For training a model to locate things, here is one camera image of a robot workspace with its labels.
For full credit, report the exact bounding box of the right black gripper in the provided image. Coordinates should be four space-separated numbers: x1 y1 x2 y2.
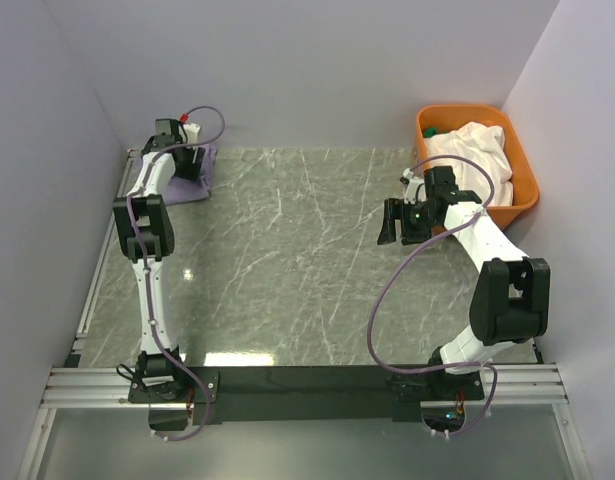
377 198 440 246

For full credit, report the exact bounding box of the purple t shirt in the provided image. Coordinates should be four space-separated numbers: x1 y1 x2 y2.
164 145 218 205

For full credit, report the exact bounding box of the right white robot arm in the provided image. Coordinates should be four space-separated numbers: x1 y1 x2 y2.
377 166 551 400

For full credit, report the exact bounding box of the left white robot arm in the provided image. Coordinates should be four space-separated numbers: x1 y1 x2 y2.
113 118 201 402

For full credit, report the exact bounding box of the green object in basket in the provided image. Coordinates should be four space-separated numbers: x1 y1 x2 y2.
423 127 439 139

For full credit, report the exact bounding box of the orange plastic basket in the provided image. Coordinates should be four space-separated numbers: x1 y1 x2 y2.
411 104 539 230

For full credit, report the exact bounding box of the white t shirt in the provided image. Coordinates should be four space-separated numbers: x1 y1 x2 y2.
424 122 513 207

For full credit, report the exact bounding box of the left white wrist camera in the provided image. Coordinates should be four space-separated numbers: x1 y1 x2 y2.
179 114 202 144

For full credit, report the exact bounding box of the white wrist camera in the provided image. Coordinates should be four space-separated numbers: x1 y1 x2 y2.
179 114 202 144
400 168 427 204

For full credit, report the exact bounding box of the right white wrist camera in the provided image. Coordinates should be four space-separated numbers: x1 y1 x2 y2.
400 168 427 204

